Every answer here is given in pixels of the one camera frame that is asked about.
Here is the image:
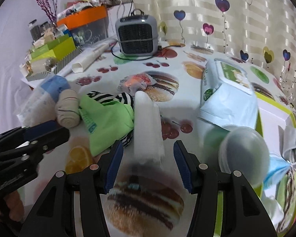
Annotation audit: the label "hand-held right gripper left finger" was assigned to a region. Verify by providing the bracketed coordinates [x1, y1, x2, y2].
[18, 141, 124, 237]

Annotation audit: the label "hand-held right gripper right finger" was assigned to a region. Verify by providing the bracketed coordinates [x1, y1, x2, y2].
[173, 140, 278, 237]

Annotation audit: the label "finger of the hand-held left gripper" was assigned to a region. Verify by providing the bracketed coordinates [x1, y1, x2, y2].
[13, 120, 61, 142]
[22, 128, 70, 158]

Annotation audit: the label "beige sock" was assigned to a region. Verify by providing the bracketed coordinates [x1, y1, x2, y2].
[55, 89, 81, 128]

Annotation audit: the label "green cloth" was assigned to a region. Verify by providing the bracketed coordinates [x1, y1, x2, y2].
[79, 95, 135, 157]

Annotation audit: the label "white cloth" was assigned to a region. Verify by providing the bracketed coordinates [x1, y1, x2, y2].
[133, 91, 166, 165]

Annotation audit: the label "clear packet pink contents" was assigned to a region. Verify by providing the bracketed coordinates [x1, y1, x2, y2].
[117, 74, 155, 95]

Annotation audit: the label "blue face mask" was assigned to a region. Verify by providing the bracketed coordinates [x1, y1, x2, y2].
[264, 153, 293, 185]

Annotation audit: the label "white box green edges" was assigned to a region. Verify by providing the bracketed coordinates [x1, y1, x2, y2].
[255, 95, 296, 235]

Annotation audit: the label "green towel striped trim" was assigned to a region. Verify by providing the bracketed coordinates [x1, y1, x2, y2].
[277, 163, 296, 228]

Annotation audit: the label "grey socks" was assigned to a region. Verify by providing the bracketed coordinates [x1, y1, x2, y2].
[279, 125, 296, 160]

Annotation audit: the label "person's left hand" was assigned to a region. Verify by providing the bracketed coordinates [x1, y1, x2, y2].
[4, 192, 24, 223]

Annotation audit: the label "green jar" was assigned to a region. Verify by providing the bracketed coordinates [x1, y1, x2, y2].
[203, 126, 229, 161]

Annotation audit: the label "white blue tissue pack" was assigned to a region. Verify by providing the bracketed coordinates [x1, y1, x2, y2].
[16, 75, 69, 126]

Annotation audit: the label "fruit print tablecloth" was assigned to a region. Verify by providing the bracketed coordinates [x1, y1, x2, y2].
[15, 39, 296, 237]

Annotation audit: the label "light blue plastic package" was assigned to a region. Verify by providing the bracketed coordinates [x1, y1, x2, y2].
[197, 84, 260, 130]

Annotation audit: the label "chevron pattern box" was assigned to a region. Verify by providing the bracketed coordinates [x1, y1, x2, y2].
[25, 47, 82, 82]

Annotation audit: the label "white paper roll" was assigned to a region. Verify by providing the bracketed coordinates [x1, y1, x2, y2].
[71, 42, 116, 73]

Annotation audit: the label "lime green cardboard box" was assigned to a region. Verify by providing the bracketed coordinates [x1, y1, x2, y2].
[30, 36, 76, 63]

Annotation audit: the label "glass jar dark lid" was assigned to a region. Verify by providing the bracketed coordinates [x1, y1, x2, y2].
[28, 20, 41, 42]
[41, 22, 53, 34]

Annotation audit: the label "clear plastic box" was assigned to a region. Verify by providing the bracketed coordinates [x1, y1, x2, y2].
[69, 20, 108, 47]

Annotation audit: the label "orange box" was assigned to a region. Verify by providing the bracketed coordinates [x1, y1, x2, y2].
[57, 5, 107, 30]

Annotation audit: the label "purple flower branches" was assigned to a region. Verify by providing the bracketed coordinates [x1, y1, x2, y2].
[27, 0, 65, 27]

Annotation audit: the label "grey space heater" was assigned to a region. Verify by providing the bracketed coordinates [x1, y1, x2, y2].
[115, 9, 159, 55]

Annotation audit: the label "pile of assorted packets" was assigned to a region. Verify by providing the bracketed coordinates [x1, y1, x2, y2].
[60, 0, 106, 15]

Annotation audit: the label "black heater cable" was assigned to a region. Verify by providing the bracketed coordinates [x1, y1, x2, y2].
[111, 43, 186, 61]

